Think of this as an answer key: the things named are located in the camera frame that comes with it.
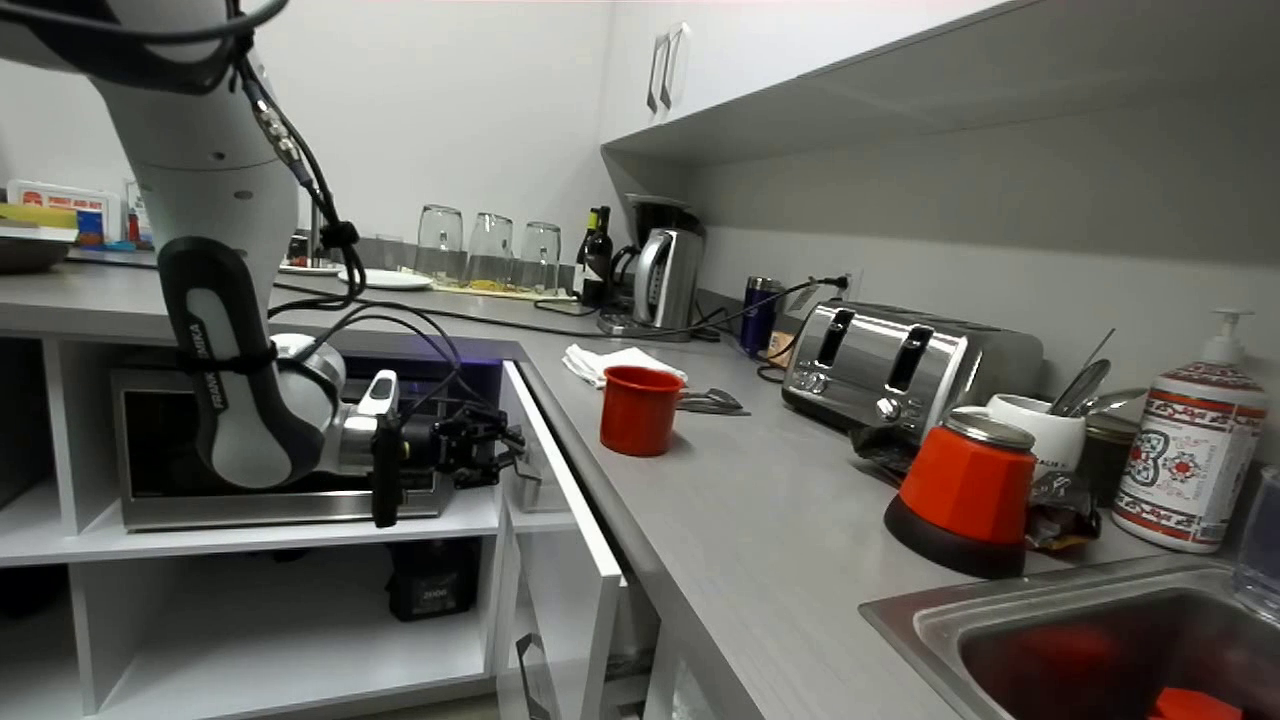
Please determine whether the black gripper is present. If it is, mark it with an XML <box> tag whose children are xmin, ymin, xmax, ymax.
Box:
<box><xmin>399</xmin><ymin>409</ymin><xmax>527</xmax><ymax>490</ymax></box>

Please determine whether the white kitchen drawer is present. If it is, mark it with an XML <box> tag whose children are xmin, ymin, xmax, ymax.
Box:
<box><xmin>487</xmin><ymin>357</ymin><xmax>633</xmax><ymax>720</ymax></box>

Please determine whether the plain white folded towel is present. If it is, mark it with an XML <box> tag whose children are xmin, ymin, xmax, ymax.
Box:
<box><xmin>561</xmin><ymin>341</ymin><xmax>694</xmax><ymax>397</ymax></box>

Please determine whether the white open shelf unit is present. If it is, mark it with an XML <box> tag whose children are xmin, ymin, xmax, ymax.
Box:
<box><xmin>0</xmin><ymin>331</ymin><xmax>535</xmax><ymax>720</ymax></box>

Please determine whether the black box device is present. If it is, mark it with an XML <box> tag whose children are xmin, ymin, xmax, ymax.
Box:
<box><xmin>384</xmin><ymin>535</ymin><xmax>487</xmax><ymax>624</ymax></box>

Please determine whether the red plastic cup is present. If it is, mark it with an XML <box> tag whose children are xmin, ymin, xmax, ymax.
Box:
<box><xmin>596</xmin><ymin>366</ymin><xmax>694</xmax><ymax>459</ymax></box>

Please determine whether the yellow patterned drying mat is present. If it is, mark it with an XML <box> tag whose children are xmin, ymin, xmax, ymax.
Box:
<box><xmin>398</xmin><ymin>273</ymin><xmax>579</xmax><ymax>304</ymax></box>

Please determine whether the white plate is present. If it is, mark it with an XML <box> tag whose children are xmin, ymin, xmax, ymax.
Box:
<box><xmin>338</xmin><ymin>265</ymin><xmax>440</xmax><ymax>295</ymax></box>

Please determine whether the dark glass bottle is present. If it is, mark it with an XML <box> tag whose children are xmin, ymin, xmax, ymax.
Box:
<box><xmin>572</xmin><ymin>199</ymin><xmax>621</xmax><ymax>311</ymax></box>

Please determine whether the grey flat pad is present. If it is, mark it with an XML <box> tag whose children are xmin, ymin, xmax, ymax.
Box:
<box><xmin>677</xmin><ymin>383</ymin><xmax>756</xmax><ymax>422</ymax></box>

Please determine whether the stainless steel electric kettle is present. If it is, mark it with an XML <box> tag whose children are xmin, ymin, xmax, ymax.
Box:
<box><xmin>630</xmin><ymin>226</ymin><xmax>710</xmax><ymax>336</ymax></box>

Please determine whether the blue purple canister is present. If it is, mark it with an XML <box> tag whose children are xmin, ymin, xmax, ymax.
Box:
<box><xmin>735</xmin><ymin>278</ymin><xmax>791</xmax><ymax>361</ymax></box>

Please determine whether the stainless steel black microwave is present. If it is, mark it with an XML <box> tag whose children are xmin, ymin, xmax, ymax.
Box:
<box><xmin>110</xmin><ymin>366</ymin><xmax>457</xmax><ymax>535</ymax></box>

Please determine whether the stainless steel four-slot toaster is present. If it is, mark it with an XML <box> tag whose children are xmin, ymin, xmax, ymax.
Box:
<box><xmin>781</xmin><ymin>295</ymin><xmax>1053</xmax><ymax>453</ymax></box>

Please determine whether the white glossy cabinet door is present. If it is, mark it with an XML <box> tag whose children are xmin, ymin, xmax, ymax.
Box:
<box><xmin>659</xmin><ymin>0</ymin><xmax>806</xmax><ymax>129</ymax></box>
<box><xmin>596</xmin><ymin>0</ymin><xmax>671</xmax><ymax>150</ymax></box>

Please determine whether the red moka pot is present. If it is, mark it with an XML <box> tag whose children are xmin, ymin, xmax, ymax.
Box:
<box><xmin>880</xmin><ymin>409</ymin><xmax>1044</xmax><ymax>583</ymax></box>

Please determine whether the colourful cardboard box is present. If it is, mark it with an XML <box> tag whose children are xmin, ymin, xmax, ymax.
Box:
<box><xmin>0</xmin><ymin>177</ymin><xmax>115</xmax><ymax>255</ymax></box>

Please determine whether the dark shallow bowl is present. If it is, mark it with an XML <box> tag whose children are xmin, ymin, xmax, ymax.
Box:
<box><xmin>0</xmin><ymin>221</ymin><xmax>80</xmax><ymax>280</ymax></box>

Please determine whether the white utensil mug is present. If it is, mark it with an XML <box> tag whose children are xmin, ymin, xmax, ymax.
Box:
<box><xmin>983</xmin><ymin>387</ymin><xmax>1098</xmax><ymax>490</ymax></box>

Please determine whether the metal spoon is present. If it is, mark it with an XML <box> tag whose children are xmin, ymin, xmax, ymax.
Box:
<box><xmin>1050</xmin><ymin>329</ymin><xmax>1122</xmax><ymax>422</ymax></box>

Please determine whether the dark glass jar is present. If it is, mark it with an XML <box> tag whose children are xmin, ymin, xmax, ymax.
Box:
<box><xmin>1076</xmin><ymin>403</ymin><xmax>1152</xmax><ymax>514</ymax></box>

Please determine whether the stainless steel sink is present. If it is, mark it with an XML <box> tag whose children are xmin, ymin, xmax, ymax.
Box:
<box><xmin>856</xmin><ymin>558</ymin><xmax>1280</xmax><ymax>720</ymax></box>

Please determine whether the red patterned soap dispenser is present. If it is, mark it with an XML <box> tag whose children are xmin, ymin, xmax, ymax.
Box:
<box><xmin>1113</xmin><ymin>307</ymin><xmax>1273</xmax><ymax>558</ymax></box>

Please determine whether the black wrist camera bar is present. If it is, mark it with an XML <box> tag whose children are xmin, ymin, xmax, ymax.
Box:
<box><xmin>368</xmin><ymin>412</ymin><xmax>408</xmax><ymax>534</ymax></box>

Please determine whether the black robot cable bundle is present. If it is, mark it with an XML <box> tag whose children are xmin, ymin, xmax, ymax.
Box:
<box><xmin>226</xmin><ymin>0</ymin><xmax>518</xmax><ymax>443</ymax></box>

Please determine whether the grey wall cabinet carcass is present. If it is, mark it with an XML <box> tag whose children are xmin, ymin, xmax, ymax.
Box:
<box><xmin>596</xmin><ymin>0</ymin><xmax>1280</xmax><ymax>273</ymax></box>

